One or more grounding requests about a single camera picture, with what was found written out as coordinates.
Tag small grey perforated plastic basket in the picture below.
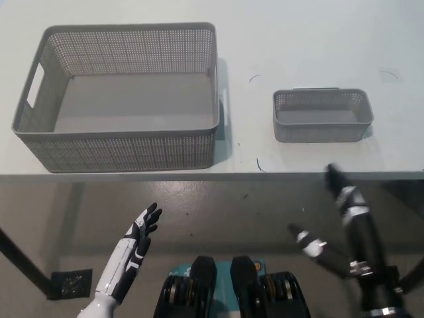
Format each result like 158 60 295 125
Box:
272 88 375 144

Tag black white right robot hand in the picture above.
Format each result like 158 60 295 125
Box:
287 164 387 278

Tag black diagonal table leg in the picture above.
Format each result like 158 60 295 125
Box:
0 227 51 299
396 260 424 296

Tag black ribbed robot body block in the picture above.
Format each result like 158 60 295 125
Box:
160 254 218 318
230 254 312 318

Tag large grey perforated plastic basket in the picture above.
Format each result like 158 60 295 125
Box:
11 22 230 174

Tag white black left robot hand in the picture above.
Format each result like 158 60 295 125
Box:
94 202 163 304

